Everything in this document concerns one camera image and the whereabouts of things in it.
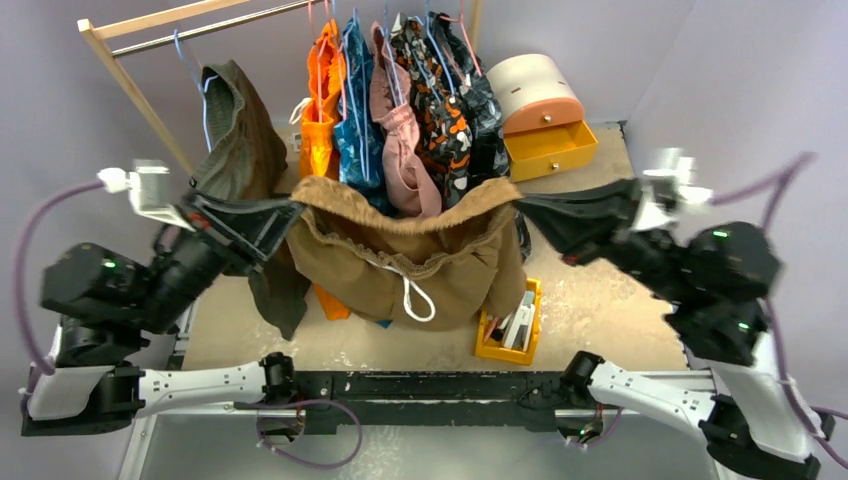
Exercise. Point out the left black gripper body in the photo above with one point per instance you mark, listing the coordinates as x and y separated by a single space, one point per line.
220 230

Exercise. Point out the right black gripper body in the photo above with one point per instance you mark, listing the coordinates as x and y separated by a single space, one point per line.
631 216

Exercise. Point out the tan brown shorts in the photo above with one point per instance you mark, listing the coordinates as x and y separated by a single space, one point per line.
434 273

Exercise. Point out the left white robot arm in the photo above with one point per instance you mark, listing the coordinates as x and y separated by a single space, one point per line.
109 305

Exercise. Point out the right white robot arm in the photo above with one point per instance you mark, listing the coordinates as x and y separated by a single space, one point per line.
717 285

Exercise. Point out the olive green shorts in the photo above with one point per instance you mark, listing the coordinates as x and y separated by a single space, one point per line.
247 160

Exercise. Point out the dark grey patterned shorts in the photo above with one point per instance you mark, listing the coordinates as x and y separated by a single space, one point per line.
481 109

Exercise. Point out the blue patterned shorts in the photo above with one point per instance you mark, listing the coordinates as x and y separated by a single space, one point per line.
356 137

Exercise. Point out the orange black patterned shorts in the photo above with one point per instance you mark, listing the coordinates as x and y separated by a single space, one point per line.
445 136

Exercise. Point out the pink shorts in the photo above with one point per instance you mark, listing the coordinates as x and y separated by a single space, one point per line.
409 186

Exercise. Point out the light blue hanger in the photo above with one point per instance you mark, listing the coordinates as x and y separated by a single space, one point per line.
193 67

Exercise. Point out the cream orange drawer box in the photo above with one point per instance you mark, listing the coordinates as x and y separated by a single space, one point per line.
544 125

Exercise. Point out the yellow bin with items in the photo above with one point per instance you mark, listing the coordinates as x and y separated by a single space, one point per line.
514 338

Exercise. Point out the wooden clothes rack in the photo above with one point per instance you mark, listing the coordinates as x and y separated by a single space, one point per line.
97 36

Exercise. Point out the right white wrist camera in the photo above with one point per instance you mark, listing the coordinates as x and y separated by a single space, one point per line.
668 192

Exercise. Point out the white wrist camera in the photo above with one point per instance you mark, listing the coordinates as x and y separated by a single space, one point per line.
668 192
147 185

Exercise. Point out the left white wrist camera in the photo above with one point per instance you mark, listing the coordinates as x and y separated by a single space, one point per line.
147 185

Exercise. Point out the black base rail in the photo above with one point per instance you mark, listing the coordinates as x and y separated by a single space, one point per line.
537 401

